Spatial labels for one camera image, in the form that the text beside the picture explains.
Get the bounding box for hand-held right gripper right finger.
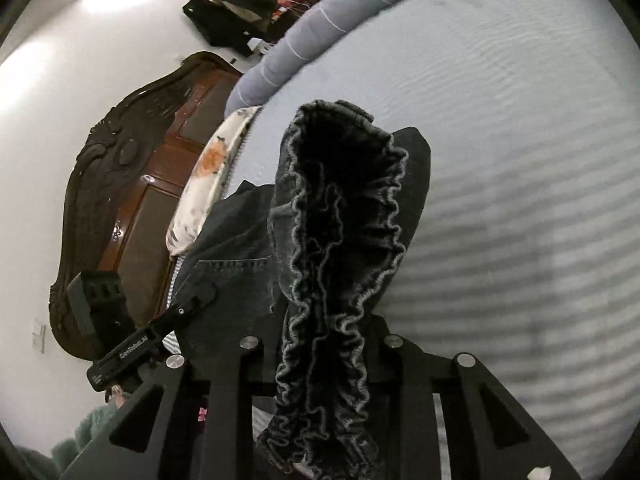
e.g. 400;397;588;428
383;333;582;480

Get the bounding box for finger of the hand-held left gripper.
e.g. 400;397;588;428
164;280;222;333

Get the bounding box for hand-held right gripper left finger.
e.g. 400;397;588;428
59;335;277;480

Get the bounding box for dark grey pants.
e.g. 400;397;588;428
172;100;433;480

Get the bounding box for person's left forearm green sleeve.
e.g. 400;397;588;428
15;385;127;480

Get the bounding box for white floral pillow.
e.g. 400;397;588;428
165;105;264;259

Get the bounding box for carved wooden headboard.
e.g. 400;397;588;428
48;51;244;362

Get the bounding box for grey striped bed sheet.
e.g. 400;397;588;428
160;0;637;480

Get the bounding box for black bag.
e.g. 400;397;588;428
181;0;282;59

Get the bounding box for grey bolster with white lines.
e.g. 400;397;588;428
222;0;437;117

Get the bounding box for colourful cluttered shelf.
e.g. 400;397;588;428
272;0;318;18

